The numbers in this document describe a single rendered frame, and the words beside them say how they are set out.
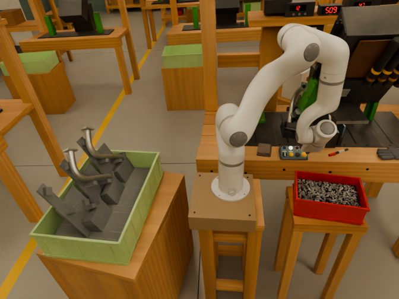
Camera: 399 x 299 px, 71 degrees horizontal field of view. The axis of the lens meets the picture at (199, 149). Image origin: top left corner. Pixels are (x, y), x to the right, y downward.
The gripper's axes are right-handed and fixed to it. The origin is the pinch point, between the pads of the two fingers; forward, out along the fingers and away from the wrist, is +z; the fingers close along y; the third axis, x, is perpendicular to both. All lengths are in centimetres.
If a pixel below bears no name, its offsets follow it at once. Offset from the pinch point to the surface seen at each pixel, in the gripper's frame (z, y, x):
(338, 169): 13.7, 19.4, -6.8
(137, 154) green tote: 5, -95, -2
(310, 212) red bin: -4.2, -1.9, -33.1
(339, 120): -6.3, 15.4, 14.3
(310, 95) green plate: -1.3, 3.3, 32.0
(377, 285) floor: 71, 58, -72
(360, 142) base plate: 20.2, 36.2, 11.9
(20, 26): 243, -441, 315
